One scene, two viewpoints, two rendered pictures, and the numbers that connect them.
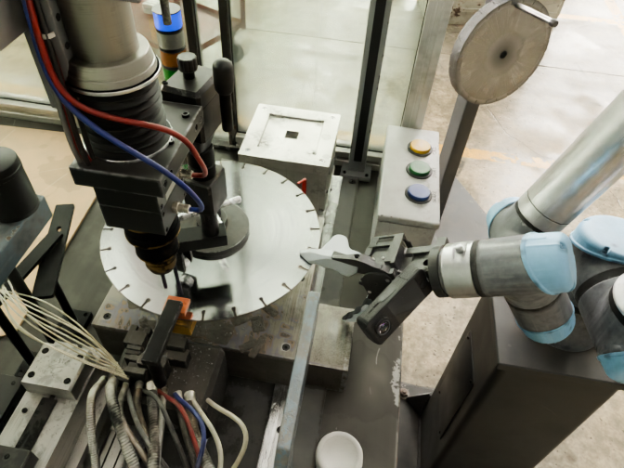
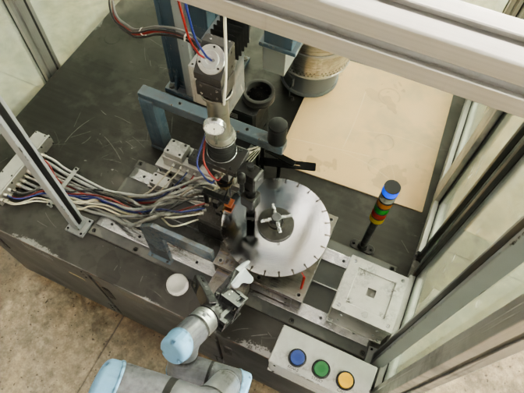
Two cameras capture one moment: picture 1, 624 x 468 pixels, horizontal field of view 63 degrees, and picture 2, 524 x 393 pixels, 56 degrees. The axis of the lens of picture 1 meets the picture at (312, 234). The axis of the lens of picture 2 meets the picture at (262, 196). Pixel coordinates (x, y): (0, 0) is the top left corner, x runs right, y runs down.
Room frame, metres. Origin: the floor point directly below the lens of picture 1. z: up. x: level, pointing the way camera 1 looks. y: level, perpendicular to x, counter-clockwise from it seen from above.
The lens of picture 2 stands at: (0.67, -0.47, 2.28)
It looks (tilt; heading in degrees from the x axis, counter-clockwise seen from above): 61 degrees down; 106
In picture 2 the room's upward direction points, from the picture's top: 2 degrees clockwise
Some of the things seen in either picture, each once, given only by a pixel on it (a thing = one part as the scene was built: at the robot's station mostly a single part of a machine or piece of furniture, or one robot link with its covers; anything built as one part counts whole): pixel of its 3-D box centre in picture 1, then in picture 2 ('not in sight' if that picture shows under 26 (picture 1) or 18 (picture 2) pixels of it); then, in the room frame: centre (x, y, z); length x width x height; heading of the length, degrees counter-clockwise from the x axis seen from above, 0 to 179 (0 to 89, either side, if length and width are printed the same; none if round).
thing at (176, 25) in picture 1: (167, 17); (391, 189); (0.81, 0.26, 1.14); 0.05 x 0.04 x 0.03; 84
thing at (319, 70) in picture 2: not in sight; (313, 44); (0.43, 0.94, 0.93); 0.31 x 0.31 x 0.36
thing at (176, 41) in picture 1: (170, 36); (387, 195); (0.81, 0.26, 1.11); 0.05 x 0.04 x 0.03; 84
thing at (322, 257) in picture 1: (334, 249); (244, 275); (0.49, -0.03, 0.96); 0.09 x 0.06 x 0.03; 73
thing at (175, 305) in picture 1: (168, 339); (218, 201); (0.33, 0.17, 0.95); 0.10 x 0.03 x 0.07; 174
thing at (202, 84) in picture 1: (198, 140); (250, 185); (0.45, 0.13, 1.17); 0.06 x 0.05 x 0.20; 165
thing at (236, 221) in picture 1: (212, 223); (275, 222); (0.53, 0.15, 0.96); 0.11 x 0.11 x 0.03
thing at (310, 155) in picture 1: (291, 162); (366, 300); (0.85, 0.06, 0.82); 0.18 x 0.18 x 0.15; 84
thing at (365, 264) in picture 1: (360, 267); (228, 283); (0.46, -0.07, 0.97); 0.09 x 0.02 x 0.05; 73
